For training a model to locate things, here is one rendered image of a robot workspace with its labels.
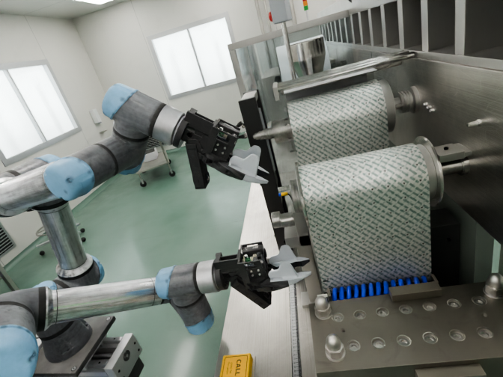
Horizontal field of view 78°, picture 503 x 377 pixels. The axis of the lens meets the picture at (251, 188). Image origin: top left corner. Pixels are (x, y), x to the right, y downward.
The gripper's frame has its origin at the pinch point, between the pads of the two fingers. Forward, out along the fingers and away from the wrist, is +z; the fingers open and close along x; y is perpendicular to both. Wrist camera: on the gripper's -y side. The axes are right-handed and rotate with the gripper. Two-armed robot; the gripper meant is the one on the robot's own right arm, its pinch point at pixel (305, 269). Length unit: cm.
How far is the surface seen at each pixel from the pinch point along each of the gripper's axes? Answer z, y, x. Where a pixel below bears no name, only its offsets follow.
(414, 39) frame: 39, 38, 39
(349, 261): 9.9, 0.9, -0.6
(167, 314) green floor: -114, -109, 101
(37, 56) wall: -352, 114, 422
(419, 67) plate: 36, 33, 27
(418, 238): 24.2, 4.1, -0.6
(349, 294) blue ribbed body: 8.4, -5.3, -3.9
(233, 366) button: -20.6, -16.6, -10.2
